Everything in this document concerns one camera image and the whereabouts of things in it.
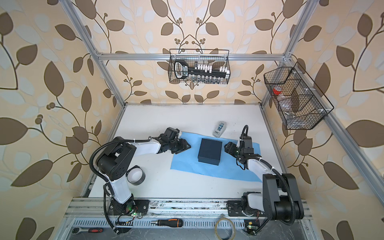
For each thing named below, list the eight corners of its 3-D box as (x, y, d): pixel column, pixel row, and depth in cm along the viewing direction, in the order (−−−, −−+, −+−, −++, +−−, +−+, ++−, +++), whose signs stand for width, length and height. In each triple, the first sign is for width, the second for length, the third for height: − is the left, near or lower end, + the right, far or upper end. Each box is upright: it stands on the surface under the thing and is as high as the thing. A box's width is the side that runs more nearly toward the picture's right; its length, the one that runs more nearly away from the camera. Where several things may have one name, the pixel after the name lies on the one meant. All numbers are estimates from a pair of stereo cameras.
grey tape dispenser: (211, 134, 104) (212, 131, 101) (219, 122, 111) (219, 119, 108) (219, 138, 102) (219, 135, 99) (226, 125, 109) (227, 122, 106)
